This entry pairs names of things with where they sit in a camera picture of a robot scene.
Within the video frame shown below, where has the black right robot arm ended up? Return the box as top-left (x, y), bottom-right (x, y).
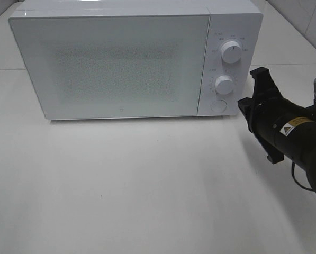
top-left (238, 67), bottom-right (316, 193)

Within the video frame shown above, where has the round door release button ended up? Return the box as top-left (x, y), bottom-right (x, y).
top-left (211, 100), bottom-right (227, 113)

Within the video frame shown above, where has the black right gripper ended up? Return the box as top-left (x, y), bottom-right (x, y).
top-left (238, 67), bottom-right (316, 164)

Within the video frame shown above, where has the white microwave oven body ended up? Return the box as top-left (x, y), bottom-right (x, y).
top-left (8, 1), bottom-right (263, 119)

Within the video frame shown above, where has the white microwave door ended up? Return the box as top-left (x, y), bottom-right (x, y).
top-left (10, 15), bottom-right (209, 120)

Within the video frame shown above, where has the upper white power knob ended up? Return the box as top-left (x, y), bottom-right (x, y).
top-left (220, 40), bottom-right (243, 64)

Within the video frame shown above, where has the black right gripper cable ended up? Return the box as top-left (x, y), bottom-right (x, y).
top-left (291, 161), bottom-right (316, 193)

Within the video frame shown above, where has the white timer knob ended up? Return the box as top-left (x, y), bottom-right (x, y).
top-left (214, 75), bottom-right (234, 95)

